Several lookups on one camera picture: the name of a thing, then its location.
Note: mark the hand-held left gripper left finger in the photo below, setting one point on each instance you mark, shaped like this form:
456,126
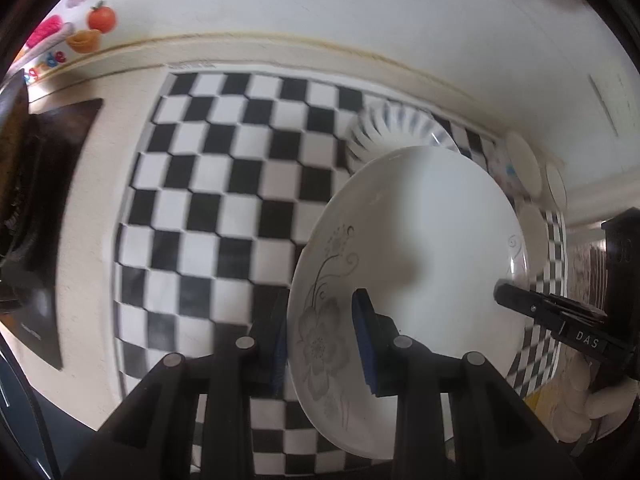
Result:
278,360

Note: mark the white ridged striped plate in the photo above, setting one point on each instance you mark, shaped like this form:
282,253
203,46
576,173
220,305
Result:
390,125

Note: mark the small white bowl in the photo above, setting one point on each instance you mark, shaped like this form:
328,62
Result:
556,185

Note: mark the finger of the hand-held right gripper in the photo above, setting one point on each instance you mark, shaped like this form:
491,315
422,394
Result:
545,307

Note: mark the colourful wall stickers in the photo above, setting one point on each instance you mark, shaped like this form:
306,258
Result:
102,17

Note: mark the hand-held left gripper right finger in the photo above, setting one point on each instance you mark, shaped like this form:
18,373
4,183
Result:
362,340

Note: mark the plain white bowl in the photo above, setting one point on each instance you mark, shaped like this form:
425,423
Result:
535,240

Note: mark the black white checkered mat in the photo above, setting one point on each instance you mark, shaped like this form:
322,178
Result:
225,160

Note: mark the black stovetop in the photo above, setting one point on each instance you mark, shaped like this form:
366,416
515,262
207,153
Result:
60,200

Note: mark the white floral print plate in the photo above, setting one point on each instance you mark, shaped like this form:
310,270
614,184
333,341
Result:
430,220

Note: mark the white floral bowl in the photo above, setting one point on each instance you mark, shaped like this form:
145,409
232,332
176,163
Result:
522,162

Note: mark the person's right hand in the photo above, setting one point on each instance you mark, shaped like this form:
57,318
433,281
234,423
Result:
600,405

